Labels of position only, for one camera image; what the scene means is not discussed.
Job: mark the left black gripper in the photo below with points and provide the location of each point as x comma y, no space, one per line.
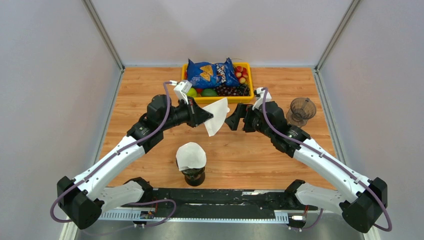
197,115

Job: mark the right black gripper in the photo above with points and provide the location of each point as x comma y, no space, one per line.
245,111

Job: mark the white paper coffee filter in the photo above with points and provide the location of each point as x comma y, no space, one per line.
190,156

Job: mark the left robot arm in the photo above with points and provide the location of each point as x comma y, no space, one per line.
86,196

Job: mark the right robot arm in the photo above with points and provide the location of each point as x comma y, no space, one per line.
359,200

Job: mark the dark coffee dripper on stand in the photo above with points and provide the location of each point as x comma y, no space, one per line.
194,176

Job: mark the yellow plastic tray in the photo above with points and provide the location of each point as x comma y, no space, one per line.
231,99

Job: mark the dark green avocado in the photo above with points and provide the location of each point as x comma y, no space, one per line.
209,92

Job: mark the light green apple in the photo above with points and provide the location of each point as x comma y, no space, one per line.
192,92

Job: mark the dark purple grapes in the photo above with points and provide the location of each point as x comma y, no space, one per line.
242,90

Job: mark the blue chips bag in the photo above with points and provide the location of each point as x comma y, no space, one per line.
206,75

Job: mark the red peaches bunch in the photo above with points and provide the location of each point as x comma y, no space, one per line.
241,74

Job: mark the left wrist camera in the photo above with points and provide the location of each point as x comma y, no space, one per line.
181,89

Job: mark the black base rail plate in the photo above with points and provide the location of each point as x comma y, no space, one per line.
225,204

